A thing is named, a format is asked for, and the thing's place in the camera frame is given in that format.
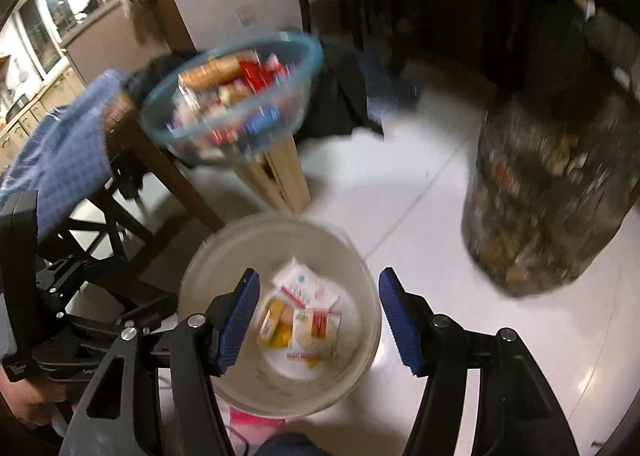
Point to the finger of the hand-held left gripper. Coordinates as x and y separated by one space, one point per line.
75 271
130 323

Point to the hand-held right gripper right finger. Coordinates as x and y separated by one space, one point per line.
400 321

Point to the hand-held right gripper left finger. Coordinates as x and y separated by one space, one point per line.
237 326

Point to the white medicine box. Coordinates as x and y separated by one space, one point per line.
300 281

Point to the white plastic bucket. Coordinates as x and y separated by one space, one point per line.
225 246

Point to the clear bag of trash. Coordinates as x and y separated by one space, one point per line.
540 216

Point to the person's left hand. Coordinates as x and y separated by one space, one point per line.
30 398

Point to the pink plastic item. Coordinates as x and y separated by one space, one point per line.
255 421

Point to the blue checked star tablecloth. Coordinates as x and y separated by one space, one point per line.
65 156

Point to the brown wooden table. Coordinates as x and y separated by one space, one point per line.
170 176

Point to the beige base cabinets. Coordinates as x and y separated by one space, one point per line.
35 116

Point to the light wooden stool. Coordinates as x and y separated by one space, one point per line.
285 181

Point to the kitchen window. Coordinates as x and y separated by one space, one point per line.
42 26

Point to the black jacket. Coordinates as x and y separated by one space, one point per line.
340 96

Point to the pile of snack packets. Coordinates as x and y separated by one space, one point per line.
225 86

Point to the blue plastic bag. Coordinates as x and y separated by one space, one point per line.
395 81

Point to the blue plastic basin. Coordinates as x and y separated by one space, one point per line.
307 81

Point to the white wall socket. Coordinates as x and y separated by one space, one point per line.
247 17

